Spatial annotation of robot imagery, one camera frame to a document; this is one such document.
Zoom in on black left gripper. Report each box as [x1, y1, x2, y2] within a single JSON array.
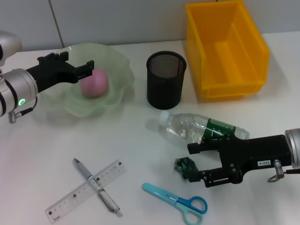
[[25, 51, 95, 94]]

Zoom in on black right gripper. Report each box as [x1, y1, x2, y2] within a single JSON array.
[[187, 135, 293, 188]]

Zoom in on pink peach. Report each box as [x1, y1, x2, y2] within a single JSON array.
[[80, 68, 110, 99]]

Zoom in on clear green-label water bottle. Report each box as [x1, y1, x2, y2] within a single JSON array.
[[157, 110, 251, 146]]

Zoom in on pale green glass fruit plate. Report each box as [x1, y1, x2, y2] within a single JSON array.
[[35, 43, 135, 118]]

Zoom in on blue capped scissors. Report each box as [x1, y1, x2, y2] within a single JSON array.
[[142, 182, 209, 225]]

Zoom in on black mesh pen cup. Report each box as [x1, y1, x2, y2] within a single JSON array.
[[146, 51, 188, 110]]

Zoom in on grey clear pen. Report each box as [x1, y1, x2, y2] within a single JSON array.
[[73, 157, 123, 218]]

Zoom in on clear plastic ruler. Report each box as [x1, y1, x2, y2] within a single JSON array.
[[45, 159, 128, 223]]

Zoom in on yellow plastic storage bin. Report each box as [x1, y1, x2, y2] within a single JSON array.
[[185, 0, 270, 102]]

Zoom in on right gripper cable with plugs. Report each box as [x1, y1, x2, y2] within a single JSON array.
[[267, 159, 300, 183]]

